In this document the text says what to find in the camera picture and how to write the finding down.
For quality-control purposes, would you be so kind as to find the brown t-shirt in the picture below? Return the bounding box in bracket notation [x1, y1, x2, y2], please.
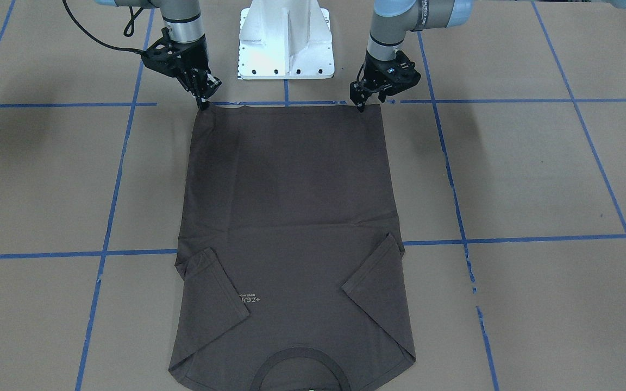
[167, 104, 416, 390]

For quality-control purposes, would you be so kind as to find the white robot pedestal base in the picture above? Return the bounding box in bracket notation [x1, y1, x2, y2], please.
[237, 1, 335, 81]

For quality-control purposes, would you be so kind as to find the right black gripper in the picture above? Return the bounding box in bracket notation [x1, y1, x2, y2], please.
[177, 38, 222, 111]

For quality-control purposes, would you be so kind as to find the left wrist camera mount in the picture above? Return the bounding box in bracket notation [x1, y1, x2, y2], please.
[383, 50, 422, 94]

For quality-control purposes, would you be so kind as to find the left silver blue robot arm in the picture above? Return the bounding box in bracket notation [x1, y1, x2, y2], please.
[361, 1, 626, 104]

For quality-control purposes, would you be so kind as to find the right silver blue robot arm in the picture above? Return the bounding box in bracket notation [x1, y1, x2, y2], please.
[98, 1, 222, 111]

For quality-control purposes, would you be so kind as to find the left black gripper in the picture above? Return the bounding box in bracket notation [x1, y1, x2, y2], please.
[350, 51, 396, 113]

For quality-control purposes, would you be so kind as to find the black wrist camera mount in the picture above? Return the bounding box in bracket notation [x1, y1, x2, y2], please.
[141, 27, 182, 78]

